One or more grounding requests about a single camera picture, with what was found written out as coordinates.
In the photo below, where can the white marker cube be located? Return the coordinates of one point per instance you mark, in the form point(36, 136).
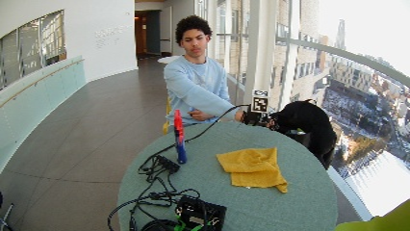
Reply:
point(260, 103)

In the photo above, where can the yellow chair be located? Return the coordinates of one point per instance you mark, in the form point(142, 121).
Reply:
point(165, 126)

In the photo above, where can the black backpack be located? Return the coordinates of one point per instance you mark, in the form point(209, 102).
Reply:
point(308, 125)

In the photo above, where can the the person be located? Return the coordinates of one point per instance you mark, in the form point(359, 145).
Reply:
point(194, 83)

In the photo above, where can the yellow cloth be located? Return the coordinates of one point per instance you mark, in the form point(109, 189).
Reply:
point(252, 166)

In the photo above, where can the black power strip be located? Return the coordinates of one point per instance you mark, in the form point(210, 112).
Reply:
point(166, 163)

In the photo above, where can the white structural column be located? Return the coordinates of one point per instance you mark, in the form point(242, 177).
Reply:
point(260, 48)

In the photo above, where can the grey window railing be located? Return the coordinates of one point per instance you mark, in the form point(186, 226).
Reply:
point(341, 53)

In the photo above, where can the black electronics box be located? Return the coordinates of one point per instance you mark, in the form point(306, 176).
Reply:
point(200, 213)

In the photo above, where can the yellow-green chair back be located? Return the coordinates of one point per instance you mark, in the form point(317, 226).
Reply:
point(379, 221)

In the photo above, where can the wooden wall handrail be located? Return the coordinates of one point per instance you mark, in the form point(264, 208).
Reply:
point(39, 80)

